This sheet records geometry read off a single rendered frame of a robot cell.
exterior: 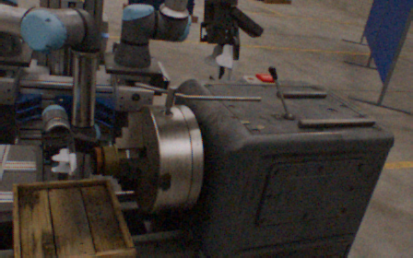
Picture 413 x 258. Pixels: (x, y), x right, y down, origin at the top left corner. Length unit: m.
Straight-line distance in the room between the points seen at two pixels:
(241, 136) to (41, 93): 0.93
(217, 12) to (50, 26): 0.47
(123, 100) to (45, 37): 0.48
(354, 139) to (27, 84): 1.19
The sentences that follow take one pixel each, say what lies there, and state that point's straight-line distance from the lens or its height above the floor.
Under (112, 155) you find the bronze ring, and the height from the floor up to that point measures 1.11.
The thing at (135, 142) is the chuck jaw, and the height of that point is 1.13.
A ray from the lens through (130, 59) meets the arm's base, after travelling 1.76.
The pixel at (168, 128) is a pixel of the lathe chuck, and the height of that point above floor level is 1.22.
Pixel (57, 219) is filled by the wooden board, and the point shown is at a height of 0.88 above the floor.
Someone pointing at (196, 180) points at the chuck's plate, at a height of 1.10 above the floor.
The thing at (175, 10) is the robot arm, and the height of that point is 1.41.
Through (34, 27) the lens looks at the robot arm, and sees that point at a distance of 1.34.
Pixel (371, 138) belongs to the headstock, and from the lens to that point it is 1.38.
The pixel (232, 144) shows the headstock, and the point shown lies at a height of 1.23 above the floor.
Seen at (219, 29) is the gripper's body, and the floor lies 1.49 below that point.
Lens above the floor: 1.73
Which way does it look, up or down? 24 degrees down
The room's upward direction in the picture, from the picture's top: 11 degrees clockwise
